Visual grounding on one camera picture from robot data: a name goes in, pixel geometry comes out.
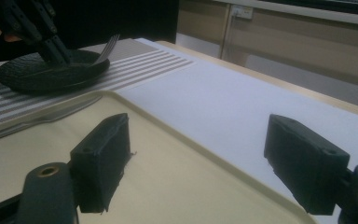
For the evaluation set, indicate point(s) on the grey striped placemat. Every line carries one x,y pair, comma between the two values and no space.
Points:
143,62

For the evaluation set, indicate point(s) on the silver knife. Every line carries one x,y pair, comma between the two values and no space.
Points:
59,113

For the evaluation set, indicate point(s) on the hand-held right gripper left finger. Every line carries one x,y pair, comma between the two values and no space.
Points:
101,165

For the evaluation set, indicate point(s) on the silver fork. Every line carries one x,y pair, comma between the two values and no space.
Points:
108,49

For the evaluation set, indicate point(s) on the beige plastic tray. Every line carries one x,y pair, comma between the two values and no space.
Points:
167,186

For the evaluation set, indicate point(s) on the black round plate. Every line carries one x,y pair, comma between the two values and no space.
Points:
28,77

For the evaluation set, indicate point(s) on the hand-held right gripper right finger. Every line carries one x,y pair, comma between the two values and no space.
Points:
304,165

